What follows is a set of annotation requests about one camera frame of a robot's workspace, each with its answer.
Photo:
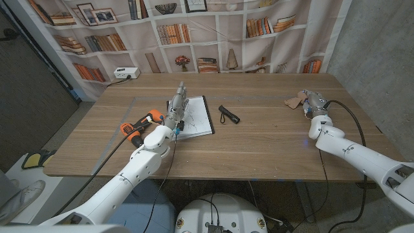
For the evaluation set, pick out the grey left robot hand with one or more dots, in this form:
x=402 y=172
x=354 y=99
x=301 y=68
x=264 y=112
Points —
x=178 y=106

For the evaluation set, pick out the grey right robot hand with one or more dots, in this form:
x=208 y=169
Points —
x=317 y=103

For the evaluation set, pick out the beige nylon stocking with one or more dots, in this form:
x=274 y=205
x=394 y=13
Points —
x=293 y=103

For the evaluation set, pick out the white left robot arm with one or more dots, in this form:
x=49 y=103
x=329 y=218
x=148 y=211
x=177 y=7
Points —
x=136 y=171

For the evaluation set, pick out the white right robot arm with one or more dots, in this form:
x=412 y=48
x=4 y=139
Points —
x=365 y=158

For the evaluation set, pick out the black flashlight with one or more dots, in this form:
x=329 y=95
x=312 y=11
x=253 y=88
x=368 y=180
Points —
x=230 y=115

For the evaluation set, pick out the orange black power drill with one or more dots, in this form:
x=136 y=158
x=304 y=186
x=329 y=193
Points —
x=129 y=129

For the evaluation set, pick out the white power strip box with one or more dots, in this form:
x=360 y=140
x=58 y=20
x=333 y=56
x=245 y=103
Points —
x=126 y=72

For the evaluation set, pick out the printed bookshelf backdrop cloth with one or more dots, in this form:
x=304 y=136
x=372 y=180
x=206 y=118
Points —
x=207 y=45

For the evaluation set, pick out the grey table leg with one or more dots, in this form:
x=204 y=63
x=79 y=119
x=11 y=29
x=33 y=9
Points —
x=305 y=200

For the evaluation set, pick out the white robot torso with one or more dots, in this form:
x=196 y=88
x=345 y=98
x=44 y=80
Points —
x=223 y=210

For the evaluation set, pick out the black power adapter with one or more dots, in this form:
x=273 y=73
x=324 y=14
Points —
x=281 y=225

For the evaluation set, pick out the yellow black foot pedal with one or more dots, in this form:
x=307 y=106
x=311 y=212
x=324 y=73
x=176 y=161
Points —
x=32 y=160
x=48 y=157

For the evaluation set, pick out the white sneaker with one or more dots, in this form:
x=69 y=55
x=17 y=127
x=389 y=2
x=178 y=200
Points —
x=22 y=197

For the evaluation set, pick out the dark perforated wall panel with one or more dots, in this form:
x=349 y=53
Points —
x=29 y=97

